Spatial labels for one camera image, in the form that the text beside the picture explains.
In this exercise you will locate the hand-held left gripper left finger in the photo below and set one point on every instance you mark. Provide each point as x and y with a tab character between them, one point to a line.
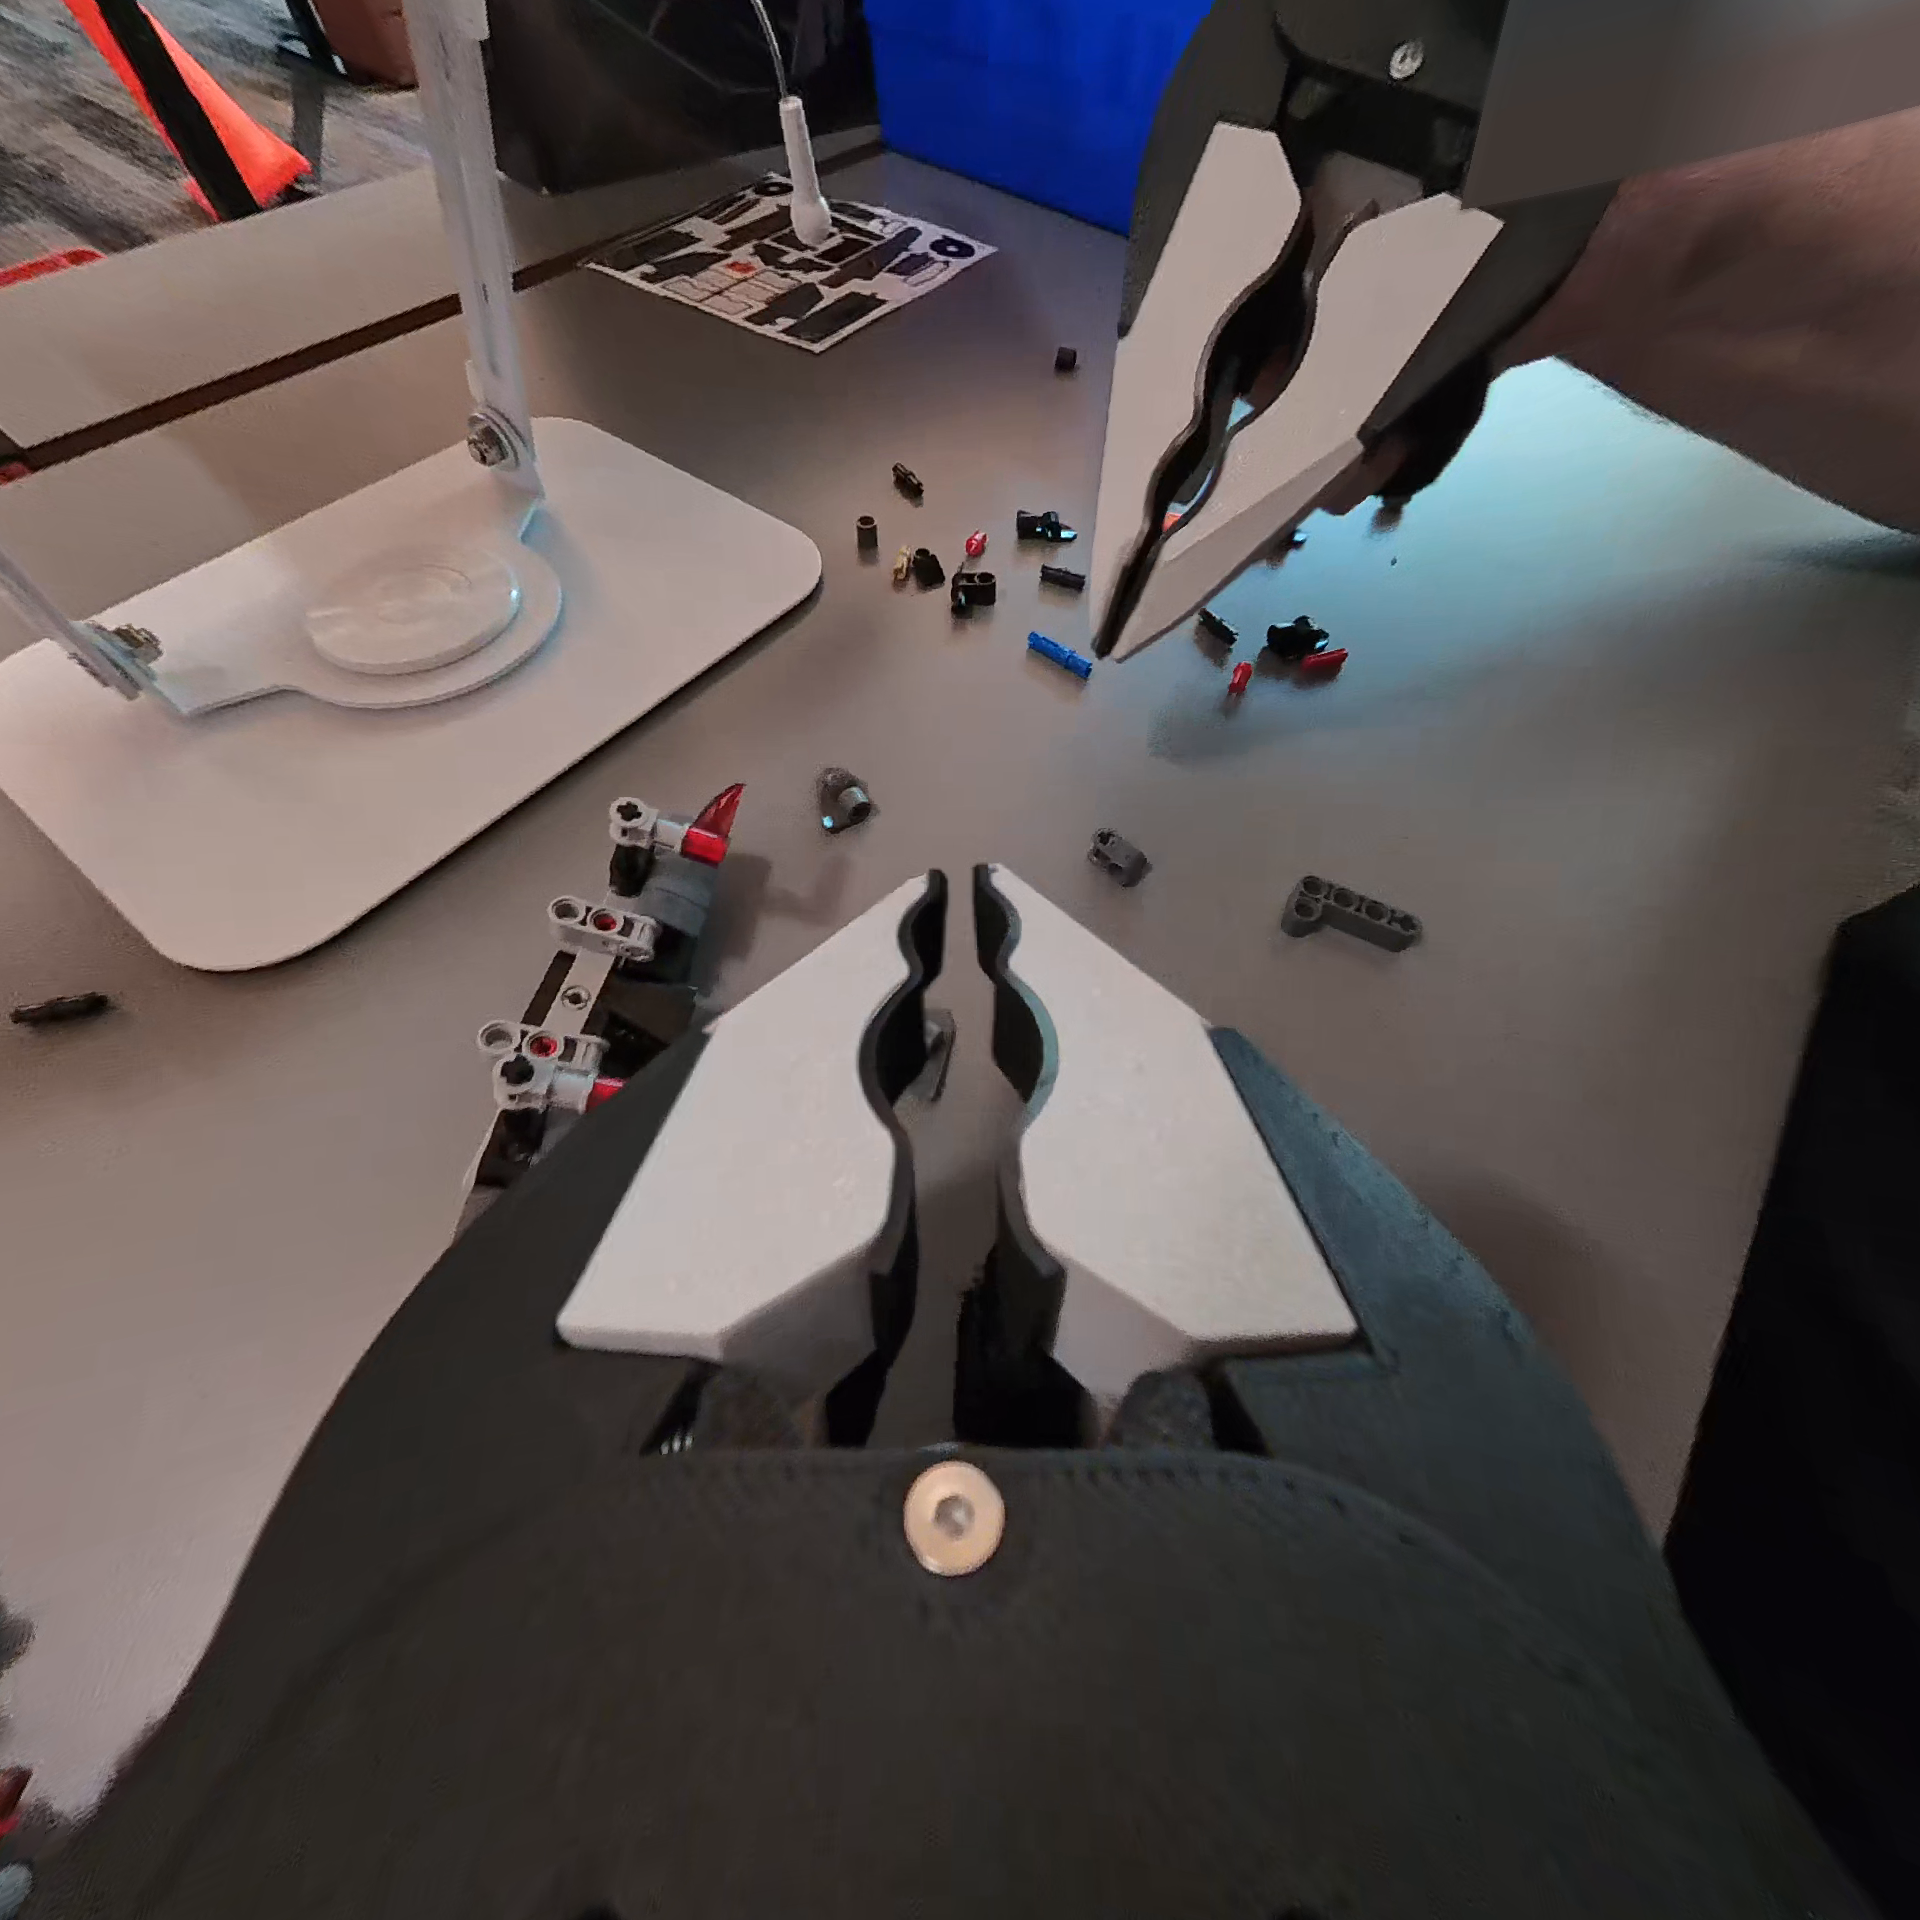
739	1188

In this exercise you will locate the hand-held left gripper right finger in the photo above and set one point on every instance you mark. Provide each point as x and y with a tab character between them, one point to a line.
1187	1201

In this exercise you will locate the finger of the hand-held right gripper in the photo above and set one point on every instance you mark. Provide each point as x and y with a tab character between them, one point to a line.
1351	345
1187	299

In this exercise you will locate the grey lego wedge panel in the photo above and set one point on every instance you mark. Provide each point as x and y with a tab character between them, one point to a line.
936	1047
848	798

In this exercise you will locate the grey lego subassembly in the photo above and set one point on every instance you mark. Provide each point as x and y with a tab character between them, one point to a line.
602	976

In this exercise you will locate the light grey lego connector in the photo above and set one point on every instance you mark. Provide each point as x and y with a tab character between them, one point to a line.
518	1061

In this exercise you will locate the person's right forearm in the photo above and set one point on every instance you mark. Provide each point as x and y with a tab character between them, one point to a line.
1768	299

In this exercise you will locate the black curved lego piece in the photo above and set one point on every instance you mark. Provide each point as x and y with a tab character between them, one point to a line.
1043	527

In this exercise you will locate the black lego panel piece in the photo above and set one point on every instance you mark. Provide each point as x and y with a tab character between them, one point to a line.
1292	639

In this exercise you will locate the dark grey lego beam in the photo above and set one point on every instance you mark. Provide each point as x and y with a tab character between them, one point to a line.
1351	914

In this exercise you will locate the grey lego axle connector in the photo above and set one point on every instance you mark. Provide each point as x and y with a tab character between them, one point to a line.
1121	853

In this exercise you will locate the black lego cross connector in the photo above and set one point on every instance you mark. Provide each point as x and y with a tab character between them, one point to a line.
974	595

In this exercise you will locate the black lego pin connector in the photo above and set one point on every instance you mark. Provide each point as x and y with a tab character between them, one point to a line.
926	566

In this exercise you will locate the long blue lego pin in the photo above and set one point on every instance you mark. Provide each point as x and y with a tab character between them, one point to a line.
1059	656

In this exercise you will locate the lego sticker sheet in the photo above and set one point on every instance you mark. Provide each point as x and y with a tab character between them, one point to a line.
795	260

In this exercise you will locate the person's right hand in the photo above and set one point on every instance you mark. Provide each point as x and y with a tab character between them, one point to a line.
1351	489

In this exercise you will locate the blue plastic bin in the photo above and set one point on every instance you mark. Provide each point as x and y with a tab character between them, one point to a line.
1036	105

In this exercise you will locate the white metal book stand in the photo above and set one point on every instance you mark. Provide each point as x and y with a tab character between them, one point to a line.
374	722

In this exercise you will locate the orange black bag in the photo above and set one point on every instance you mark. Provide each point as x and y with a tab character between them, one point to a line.
195	105

